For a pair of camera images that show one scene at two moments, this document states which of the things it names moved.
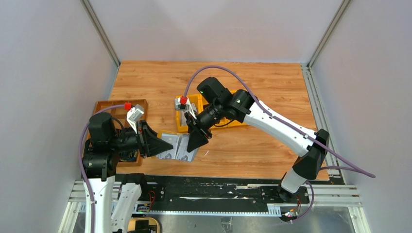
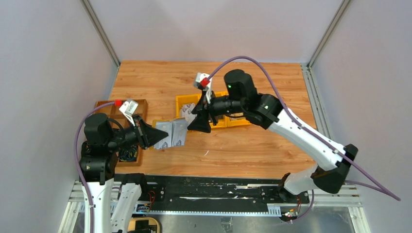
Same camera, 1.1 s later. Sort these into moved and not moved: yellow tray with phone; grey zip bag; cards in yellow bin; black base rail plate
Moved: grey zip bag
Not moved: yellow tray with phone; black base rail plate; cards in yellow bin
